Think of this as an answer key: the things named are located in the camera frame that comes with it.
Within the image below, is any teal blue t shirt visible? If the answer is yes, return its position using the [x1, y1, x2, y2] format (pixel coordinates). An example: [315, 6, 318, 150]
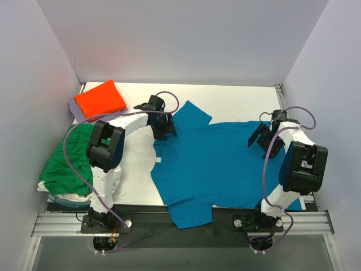
[151, 100, 305, 229]

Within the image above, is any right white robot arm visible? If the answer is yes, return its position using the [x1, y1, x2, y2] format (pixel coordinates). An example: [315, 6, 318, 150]
[248, 110, 328, 230]

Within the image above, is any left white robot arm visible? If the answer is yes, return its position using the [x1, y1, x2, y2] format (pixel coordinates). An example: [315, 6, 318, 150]
[86, 95, 177, 233]

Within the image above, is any folded orange t shirt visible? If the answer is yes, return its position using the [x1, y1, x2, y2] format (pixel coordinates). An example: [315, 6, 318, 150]
[74, 80, 127, 118]

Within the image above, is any white t shirt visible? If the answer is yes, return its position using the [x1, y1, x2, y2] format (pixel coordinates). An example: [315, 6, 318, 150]
[37, 166, 122, 203]

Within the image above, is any folded lavender t shirt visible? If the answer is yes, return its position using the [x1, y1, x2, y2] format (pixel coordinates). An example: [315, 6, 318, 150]
[68, 99, 117, 123]

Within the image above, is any light blue t shirt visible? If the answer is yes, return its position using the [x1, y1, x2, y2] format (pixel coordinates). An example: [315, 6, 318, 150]
[46, 193, 91, 209]

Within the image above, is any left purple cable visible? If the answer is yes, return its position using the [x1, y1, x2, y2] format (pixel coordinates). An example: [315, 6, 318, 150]
[63, 90, 181, 253]

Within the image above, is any purple cable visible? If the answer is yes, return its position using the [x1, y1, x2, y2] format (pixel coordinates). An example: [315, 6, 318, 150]
[249, 106, 317, 253]
[63, 90, 181, 253]

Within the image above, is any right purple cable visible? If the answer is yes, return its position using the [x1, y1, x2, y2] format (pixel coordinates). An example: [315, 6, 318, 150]
[249, 106, 317, 253]

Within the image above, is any aluminium front frame rail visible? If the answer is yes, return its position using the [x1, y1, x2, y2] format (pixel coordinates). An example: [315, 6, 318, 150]
[32, 210, 334, 237]

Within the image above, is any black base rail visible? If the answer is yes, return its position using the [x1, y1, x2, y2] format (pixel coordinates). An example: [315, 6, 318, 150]
[37, 203, 284, 252]

